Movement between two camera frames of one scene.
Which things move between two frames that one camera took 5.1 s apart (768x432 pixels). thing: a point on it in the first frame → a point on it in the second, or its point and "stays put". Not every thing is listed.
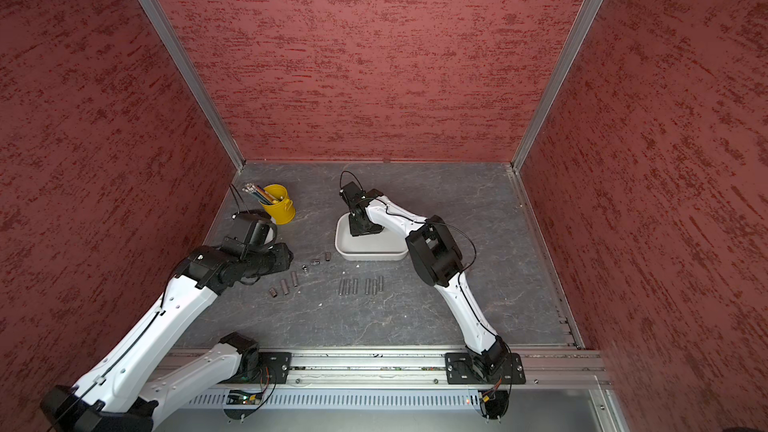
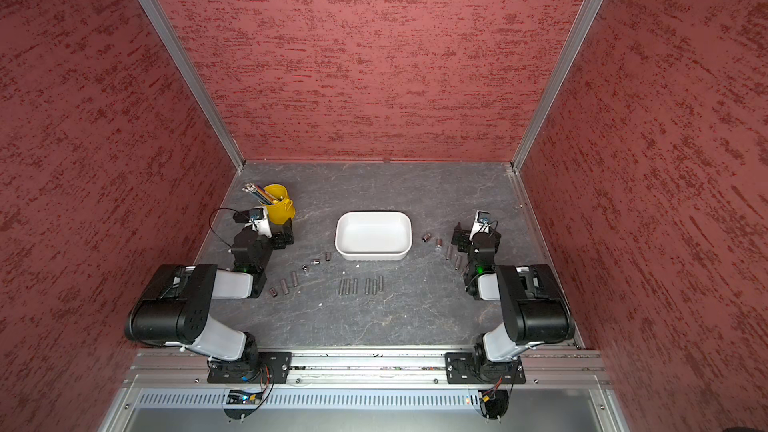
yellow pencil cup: (283, 211) stays put
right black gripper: (356, 229) → (462, 236)
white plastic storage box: (378, 246) stays put
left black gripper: (282, 262) → (280, 243)
